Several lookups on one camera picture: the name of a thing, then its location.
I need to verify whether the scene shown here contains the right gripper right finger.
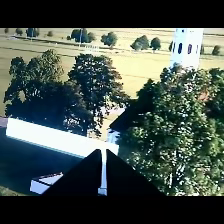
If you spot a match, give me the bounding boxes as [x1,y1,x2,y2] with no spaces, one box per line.
[105,148,167,197]

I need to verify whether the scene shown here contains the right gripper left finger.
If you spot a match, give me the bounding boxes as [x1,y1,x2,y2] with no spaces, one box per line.
[42,148,103,197]

